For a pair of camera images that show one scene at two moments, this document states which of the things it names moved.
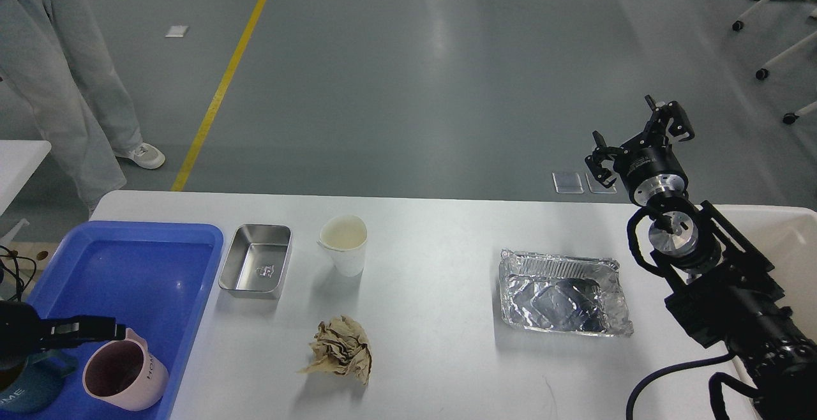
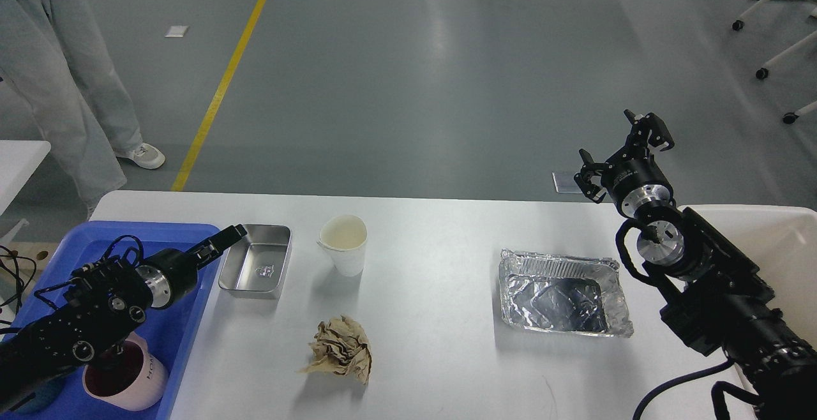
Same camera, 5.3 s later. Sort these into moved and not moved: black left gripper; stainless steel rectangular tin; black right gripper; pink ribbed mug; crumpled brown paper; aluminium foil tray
Moved: black left gripper; black right gripper
Not moved: stainless steel rectangular tin; aluminium foil tray; pink ribbed mug; crumpled brown paper
